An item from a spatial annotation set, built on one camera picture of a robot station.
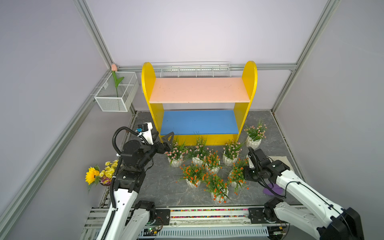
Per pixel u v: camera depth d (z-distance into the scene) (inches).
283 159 36.9
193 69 37.3
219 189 27.8
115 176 20.0
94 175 25.0
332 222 15.6
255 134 36.0
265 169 23.0
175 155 31.7
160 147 23.5
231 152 32.2
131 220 22.4
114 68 35.2
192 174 28.5
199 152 32.5
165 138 23.2
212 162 30.8
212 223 29.0
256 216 29.0
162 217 29.2
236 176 28.5
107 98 31.1
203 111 40.3
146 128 22.6
